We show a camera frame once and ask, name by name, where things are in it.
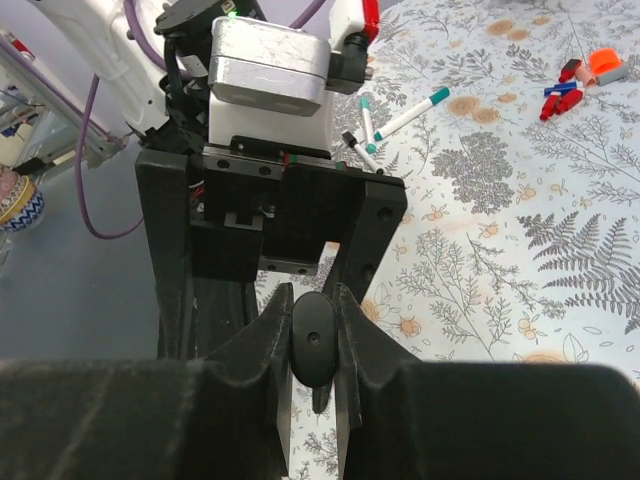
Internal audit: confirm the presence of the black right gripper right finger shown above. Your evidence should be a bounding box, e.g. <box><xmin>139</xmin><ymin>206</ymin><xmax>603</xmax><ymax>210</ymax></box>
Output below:
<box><xmin>334</xmin><ymin>285</ymin><xmax>639</xmax><ymax>479</ymax></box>

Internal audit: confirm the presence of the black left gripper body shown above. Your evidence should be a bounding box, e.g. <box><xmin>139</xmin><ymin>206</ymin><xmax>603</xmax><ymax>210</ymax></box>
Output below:
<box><xmin>191</xmin><ymin>137</ymin><xmax>365</xmax><ymax>278</ymax></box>

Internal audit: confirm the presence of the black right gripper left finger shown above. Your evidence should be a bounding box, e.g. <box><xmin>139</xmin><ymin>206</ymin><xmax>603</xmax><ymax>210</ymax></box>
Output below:
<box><xmin>1</xmin><ymin>283</ymin><xmax>293</xmax><ymax>479</ymax></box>

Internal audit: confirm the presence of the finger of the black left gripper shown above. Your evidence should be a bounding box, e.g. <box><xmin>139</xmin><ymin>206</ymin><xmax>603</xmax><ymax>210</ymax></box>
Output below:
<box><xmin>135</xmin><ymin>149</ymin><xmax>194</xmax><ymax>359</ymax></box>
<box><xmin>322</xmin><ymin>177</ymin><xmax>406</xmax><ymax>302</ymax></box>

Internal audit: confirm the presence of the green white pen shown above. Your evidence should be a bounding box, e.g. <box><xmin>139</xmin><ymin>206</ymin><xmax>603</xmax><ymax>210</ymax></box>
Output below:
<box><xmin>360</xmin><ymin>96</ymin><xmax>376</xmax><ymax>154</ymax></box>

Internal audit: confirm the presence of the black capped white pen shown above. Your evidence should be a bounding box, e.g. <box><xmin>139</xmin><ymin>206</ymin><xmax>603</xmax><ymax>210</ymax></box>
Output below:
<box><xmin>342</xmin><ymin>131</ymin><xmax>384</xmax><ymax>175</ymax></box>

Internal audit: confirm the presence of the green capped black highlighter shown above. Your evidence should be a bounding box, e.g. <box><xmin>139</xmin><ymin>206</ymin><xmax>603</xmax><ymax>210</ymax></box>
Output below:
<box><xmin>290</xmin><ymin>292</ymin><xmax>338</xmax><ymax>414</ymax></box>

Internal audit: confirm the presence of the teal capped white pen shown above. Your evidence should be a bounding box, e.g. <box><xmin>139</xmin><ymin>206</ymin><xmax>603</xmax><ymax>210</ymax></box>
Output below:
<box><xmin>374</xmin><ymin>87</ymin><xmax>450</xmax><ymax>142</ymax></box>

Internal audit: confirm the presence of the pink pen cap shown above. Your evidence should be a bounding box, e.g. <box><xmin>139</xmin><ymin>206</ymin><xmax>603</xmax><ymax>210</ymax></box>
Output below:
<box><xmin>575</xmin><ymin>64</ymin><xmax>597</xmax><ymax>87</ymax></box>

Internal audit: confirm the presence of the orange highlighter cap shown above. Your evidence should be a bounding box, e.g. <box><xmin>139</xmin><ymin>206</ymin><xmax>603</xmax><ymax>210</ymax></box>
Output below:
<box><xmin>589</xmin><ymin>48</ymin><xmax>622</xmax><ymax>76</ymax></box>

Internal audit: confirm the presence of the grey pen cap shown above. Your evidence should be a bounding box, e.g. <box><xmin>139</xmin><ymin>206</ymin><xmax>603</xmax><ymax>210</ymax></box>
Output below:
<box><xmin>596</xmin><ymin>63</ymin><xmax>630</xmax><ymax>86</ymax></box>

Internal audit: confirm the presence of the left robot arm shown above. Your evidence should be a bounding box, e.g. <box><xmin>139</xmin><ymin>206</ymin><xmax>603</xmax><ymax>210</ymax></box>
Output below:
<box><xmin>37</xmin><ymin>1</ymin><xmax>407</xmax><ymax>359</ymax></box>

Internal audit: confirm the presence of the patterned blue white bowl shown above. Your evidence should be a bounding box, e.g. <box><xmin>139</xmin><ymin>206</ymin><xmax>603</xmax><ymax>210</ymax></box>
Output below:
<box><xmin>1</xmin><ymin>165</ymin><xmax>45</xmax><ymax>233</ymax></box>

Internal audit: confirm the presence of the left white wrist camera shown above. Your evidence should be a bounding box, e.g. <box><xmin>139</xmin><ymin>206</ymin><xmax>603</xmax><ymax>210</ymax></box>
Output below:
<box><xmin>208</xmin><ymin>17</ymin><xmax>333</xmax><ymax>151</ymax></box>

